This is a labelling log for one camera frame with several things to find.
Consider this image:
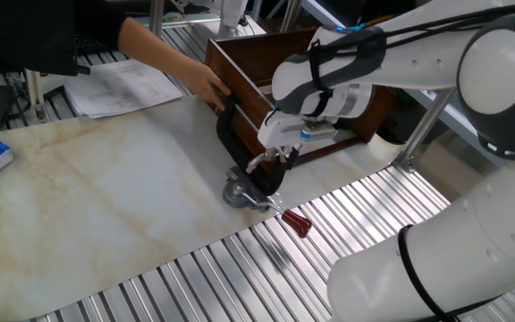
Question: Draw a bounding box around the silver wrist camera blue cap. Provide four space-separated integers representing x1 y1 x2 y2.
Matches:
300 121 341 145

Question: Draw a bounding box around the white stand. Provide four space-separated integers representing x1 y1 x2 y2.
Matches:
192 0 267 39

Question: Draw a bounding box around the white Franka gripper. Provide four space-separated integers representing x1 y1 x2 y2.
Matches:
257 110 339 172

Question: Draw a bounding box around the person bare hand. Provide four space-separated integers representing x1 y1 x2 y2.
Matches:
180 61 232 113

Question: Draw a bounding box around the person black clothed torso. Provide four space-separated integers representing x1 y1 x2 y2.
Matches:
0 0 129 78

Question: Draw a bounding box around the white printed paper stack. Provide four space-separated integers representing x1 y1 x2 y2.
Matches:
62 57 185 120

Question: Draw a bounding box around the beige cardboard box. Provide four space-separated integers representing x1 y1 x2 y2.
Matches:
411 133 507 205

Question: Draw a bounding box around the blue yellow hand tool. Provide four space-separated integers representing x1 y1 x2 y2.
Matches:
345 15 395 34

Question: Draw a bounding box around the brown wooden drawer box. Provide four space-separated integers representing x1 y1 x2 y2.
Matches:
204 26 397 174

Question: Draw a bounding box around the black C-clamp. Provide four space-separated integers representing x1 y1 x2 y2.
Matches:
215 100 301 198

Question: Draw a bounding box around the aluminium frame post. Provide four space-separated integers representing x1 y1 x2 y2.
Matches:
392 87 458 174
148 0 166 39
24 68 49 123

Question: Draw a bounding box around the person bare forearm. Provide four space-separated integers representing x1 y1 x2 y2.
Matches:
117 16 196 89

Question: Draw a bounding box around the silver tap spout brass cap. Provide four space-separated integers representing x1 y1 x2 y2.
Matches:
244 149 286 175

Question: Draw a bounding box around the white marble tile slab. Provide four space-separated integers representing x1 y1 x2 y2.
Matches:
0 91 404 322

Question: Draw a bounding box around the grey tap valve red knob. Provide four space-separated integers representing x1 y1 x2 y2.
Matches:
221 165 314 240

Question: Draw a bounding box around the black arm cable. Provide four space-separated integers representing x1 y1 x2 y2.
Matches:
306 2 515 322

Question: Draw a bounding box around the black computer keyboard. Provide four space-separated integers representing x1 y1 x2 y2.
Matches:
75 38 122 58

